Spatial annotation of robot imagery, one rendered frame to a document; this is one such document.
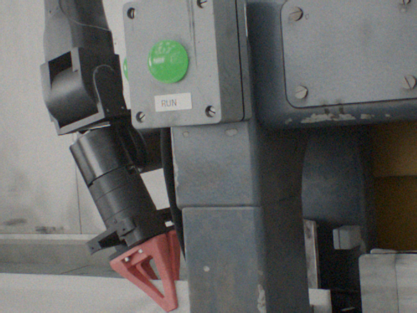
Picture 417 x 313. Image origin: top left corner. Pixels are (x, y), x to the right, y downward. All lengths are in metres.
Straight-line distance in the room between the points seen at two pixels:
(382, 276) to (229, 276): 0.17
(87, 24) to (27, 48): 6.89
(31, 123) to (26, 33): 0.82
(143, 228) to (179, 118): 0.28
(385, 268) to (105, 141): 0.32
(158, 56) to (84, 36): 0.33
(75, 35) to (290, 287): 0.38
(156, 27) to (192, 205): 0.14
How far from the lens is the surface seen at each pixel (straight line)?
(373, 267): 0.74
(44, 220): 7.78
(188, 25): 0.56
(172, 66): 0.55
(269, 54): 0.59
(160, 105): 0.57
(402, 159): 0.81
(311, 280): 0.79
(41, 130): 7.70
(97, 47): 0.89
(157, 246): 0.84
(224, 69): 0.56
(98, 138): 0.87
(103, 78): 0.87
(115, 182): 0.86
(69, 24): 0.89
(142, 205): 0.86
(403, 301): 0.74
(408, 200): 0.86
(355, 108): 0.57
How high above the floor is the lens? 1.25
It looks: 3 degrees down
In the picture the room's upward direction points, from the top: 4 degrees counter-clockwise
